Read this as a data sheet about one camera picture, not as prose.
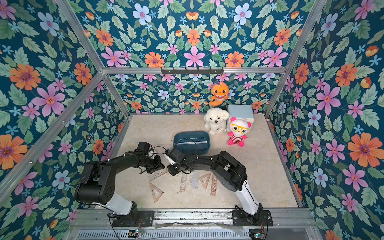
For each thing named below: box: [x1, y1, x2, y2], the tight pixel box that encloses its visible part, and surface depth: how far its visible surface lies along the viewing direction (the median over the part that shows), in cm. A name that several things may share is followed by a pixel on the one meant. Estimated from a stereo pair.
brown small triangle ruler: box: [199, 171, 212, 191], surface depth 88 cm
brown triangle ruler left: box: [149, 182, 164, 204], surface depth 84 cm
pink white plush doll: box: [227, 117, 252, 147], surface depth 97 cm
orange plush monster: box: [210, 82, 230, 107], surface depth 100 cm
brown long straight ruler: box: [211, 174, 217, 197], surface depth 86 cm
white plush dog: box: [203, 107, 230, 136], surface depth 98 cm
